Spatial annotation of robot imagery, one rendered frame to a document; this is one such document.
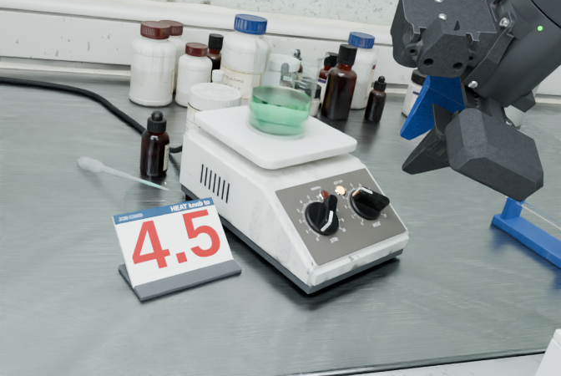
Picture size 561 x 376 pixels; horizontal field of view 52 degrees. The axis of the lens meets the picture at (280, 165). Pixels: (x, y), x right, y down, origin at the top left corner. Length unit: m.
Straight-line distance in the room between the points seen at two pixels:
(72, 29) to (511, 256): 0.67
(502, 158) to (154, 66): 0.54
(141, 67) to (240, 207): 0.35
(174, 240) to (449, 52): 0.26
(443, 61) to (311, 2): 0.67
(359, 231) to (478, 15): 0.21
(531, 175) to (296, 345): 0.20
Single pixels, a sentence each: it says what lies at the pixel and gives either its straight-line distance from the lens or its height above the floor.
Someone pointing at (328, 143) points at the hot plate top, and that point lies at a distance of 0.54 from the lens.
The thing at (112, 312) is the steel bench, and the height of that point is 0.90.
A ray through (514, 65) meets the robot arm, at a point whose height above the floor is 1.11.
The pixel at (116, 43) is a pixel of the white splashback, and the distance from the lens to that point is 0.93.
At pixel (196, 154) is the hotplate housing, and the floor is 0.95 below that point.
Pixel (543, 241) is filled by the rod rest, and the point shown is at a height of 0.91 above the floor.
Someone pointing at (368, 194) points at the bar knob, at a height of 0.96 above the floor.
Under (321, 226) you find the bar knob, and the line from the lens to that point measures 0.47.
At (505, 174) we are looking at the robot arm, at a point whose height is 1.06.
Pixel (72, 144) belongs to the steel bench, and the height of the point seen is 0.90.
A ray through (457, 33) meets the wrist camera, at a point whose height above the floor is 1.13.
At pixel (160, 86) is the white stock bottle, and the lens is 0.81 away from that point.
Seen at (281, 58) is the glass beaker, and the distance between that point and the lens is 0.50.
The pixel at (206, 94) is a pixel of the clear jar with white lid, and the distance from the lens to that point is 0.64.
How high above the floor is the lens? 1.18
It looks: 24 degrees down
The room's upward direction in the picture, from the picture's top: 10 degrees clockwise
